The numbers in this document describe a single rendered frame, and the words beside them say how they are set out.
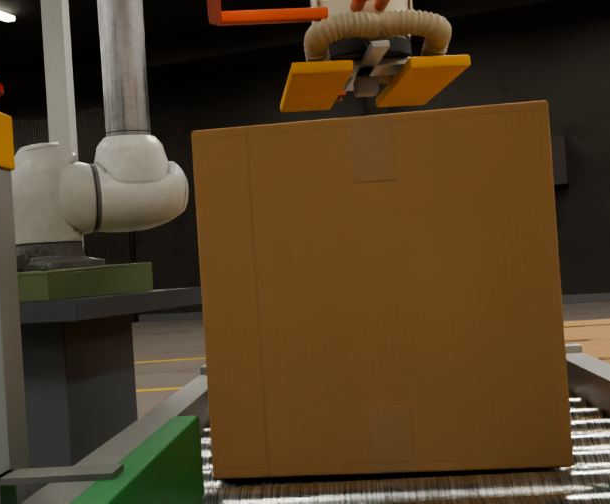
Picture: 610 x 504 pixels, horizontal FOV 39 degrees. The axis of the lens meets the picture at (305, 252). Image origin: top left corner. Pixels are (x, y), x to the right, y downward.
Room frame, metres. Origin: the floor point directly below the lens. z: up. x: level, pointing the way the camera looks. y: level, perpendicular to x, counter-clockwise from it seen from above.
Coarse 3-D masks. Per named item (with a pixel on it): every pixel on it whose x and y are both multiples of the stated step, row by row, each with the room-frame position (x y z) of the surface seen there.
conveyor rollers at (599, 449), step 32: (576, 416) 1.26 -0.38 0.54; (576, 448) 1.08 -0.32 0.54; (608, 448) 1.08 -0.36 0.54; (224, 480) 1.02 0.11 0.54; (256, 480) 1.02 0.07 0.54; (288, 480) 1.01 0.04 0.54; (320, 480) 1.01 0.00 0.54; (352, 480) 1.01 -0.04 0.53; (384, 480) 0.94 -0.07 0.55; (416, 480) 0.93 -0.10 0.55; (448, 480) 0.93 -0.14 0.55; (480, 480) 0.92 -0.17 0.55; (512, 480) 0.92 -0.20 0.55; (544, 480) 0.91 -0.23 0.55; (576, 480) 0.91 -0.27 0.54; (608, 480) 0.91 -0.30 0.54
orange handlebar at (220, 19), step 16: (208, 0) 1.35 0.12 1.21; (352, 0) 1.44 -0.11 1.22; (368, 0) 1.40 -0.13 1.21; (384, 0) 1.41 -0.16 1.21; (208, 16) 1.45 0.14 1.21; (224, 16) 1.48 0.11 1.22; (240, 16) 1.48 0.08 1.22; (256, 16) 1.48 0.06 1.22; (272, 16) 1.48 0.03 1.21; (288, 16) 1.49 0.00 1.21; (304, 16) 1.49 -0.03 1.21; (320, 16) 1.49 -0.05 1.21
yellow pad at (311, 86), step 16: (304, 64) 1.37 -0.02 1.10; (320, 64) 1.37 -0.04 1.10; (336, 64) 1.37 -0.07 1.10; (352, 64) 1.38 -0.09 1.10; (288, 80) 1.45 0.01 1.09; (304, 80) 1.42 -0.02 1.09; (320, 80) 1.43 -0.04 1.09; (336, 80) 1.44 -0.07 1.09; (288, 96) 1.55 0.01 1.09; (304, 96) 1.56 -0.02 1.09; (320, 96) 1.57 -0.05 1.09; (336, 96) 1.58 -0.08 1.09
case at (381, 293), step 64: (256, 128) 0.98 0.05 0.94; (320, 128) 0.97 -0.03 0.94; (384, 128) 0.96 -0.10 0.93; (448, 128) 0.96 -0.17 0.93; (512, 128) 0.95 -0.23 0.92; (256, 192) 0.98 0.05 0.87; (320, 192) 0.97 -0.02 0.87; (384, 192) 0.96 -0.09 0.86; (448, 192) 0.96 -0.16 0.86; (512, 192) 0.95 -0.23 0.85; (256, 256) 0.98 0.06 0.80; (320, 256) 0.97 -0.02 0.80; (384, 256) 0.97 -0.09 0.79; (448, 256) 0.96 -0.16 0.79; (512, 256) 0.95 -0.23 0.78; (256, 320) 0.98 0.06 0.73; (320, 320) 0.97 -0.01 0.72; (384, 320) 0.97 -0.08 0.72; (448, 320) 0.96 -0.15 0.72; (512, 320) 0.95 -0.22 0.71; (256, 384) 0.98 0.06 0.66; (320, 384) 0.98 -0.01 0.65; (384, 384) 0.97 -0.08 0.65; (448, 384) 0.96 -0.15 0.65; (512, 384) 0.95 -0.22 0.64; (256, 448) 0.99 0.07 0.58; (320, 448) 0.98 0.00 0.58; (384, 448) 0.97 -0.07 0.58; (448, 448) 0.96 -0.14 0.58; (512, 448) 0.95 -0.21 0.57
